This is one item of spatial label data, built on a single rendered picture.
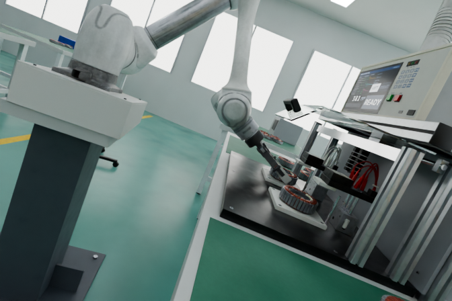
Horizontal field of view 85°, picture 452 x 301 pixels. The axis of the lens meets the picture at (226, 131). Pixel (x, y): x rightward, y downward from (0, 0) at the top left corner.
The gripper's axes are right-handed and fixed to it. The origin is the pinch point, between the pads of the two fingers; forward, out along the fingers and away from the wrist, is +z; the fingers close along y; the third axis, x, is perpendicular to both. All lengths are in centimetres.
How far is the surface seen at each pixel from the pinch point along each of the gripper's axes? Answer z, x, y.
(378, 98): -6.0, 39.5, 14.5
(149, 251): 1, -90, -35
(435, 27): 16, 151, -100
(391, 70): -11, 48, 14
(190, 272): -19, -16, 64
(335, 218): 11.3, 5.1, 25.5
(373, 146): -2.0, 24.5, 30.4
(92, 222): -33, -108, -38
